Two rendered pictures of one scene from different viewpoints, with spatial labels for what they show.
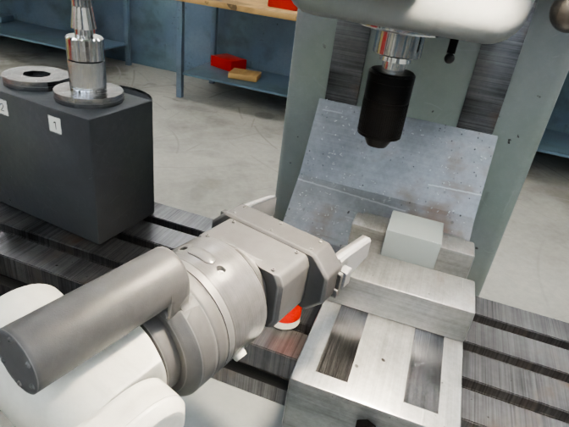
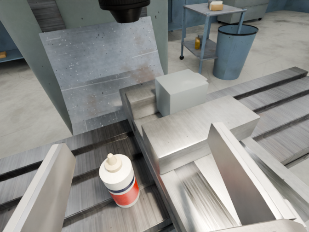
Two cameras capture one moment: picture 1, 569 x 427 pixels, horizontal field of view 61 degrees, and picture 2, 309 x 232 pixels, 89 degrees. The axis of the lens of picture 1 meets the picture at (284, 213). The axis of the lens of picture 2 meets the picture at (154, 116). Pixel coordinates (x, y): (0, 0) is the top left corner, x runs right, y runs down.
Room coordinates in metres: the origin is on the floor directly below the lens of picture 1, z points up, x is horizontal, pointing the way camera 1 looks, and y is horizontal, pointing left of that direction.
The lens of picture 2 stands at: (0.34, 0.00, 1.22)
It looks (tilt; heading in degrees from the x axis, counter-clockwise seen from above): 42 degrees down; 325
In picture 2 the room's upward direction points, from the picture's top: 5 degrees counter-clockwise
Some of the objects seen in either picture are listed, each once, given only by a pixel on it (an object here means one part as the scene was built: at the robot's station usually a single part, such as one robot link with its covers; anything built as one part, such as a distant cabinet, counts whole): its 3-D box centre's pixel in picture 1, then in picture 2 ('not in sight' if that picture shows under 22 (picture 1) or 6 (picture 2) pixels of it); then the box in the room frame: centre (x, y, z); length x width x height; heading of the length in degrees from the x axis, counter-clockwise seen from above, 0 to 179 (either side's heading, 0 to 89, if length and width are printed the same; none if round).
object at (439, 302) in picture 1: (399, 290); (198, 130); (0.43, -0.14, 1.05); 0.15 x 0.06 x 0.04; 74
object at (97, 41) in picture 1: (85, 40); not in sight; (0.64, 0.29, 1.22); 0.05 x 0.05 x 0.01
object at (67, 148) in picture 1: (69, 148); not in sight; (0.66, 0.33, 1.06); 0.22 x 0.12 x 0.20; 67
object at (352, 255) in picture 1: (353, 261); (242, 169); (0.35, -0.06, 1.13); 0.06 x 0.02 x 0.03; 149
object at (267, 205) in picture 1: (250, 213); (40, 200); (0.41, 0.03, 1.13); 0.06 x 0.02 x 0.03; 149
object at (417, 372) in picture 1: (394, 301); (186, 134); (0.45, -0.14, 1.01); 0.35 x 0.15 x 0.11; 164
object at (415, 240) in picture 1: (410, 247); (179, 97); (0.48, -0.15, 1.07); 0.06 x 0.05 x 0.06; 74
